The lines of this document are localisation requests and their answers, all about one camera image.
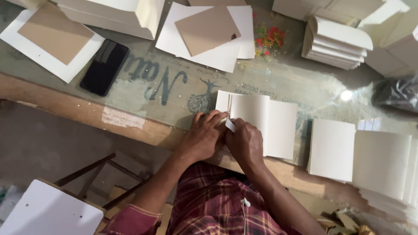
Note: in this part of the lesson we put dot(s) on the fanned stack of white sheets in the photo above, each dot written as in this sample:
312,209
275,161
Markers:
380,163

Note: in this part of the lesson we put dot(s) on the brown card with dark spot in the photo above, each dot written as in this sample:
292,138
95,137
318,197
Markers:
205,29

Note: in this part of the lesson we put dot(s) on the small white paper slip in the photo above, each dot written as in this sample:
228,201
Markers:
230,125

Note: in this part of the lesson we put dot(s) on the black smartphone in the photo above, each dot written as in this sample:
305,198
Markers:
104,67

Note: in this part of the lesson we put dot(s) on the pile of coloured rubber bands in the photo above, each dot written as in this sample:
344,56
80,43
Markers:
270,38

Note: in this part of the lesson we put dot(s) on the dark wooden stool frame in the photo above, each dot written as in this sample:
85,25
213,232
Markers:
85,169

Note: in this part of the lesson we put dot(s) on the narrow white paper sheet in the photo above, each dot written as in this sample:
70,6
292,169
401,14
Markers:
246,36

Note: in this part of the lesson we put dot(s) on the person's left fingers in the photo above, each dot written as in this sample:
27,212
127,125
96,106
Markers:
212,118

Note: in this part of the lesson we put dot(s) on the thick white paper block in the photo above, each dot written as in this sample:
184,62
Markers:
107,14

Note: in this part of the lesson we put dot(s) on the person's right fingers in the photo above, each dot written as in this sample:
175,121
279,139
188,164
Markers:
235,130

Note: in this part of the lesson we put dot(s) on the heap of cardboard scraps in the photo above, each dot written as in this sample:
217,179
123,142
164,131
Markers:
343,223

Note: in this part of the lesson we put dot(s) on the large brown card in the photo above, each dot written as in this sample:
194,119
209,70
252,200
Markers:
55,34

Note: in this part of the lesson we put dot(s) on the person's left hand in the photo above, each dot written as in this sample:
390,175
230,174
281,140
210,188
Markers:
199,140

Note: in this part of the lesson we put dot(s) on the white board with holes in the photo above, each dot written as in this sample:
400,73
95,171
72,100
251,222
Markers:
49,212

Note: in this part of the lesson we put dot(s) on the stack of folded white booklets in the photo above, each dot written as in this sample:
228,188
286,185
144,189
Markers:
336,42

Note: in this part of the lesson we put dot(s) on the white paper booklet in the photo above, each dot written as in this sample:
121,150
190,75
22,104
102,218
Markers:
277,127
331,150

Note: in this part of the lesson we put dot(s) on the large white paper sheet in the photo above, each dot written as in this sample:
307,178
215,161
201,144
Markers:
65,70

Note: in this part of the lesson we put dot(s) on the heap of white paper blocks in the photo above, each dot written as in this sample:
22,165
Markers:
392,49

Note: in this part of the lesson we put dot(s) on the person's right hand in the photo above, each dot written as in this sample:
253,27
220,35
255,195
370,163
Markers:
246,145

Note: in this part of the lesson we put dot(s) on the closed white paper booklet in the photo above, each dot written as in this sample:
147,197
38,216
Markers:
331,150

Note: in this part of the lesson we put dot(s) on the red plaid shirt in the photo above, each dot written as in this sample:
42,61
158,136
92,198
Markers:
209,202

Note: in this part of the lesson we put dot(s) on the black plastic bag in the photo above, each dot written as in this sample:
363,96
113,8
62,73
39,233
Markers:
396,93

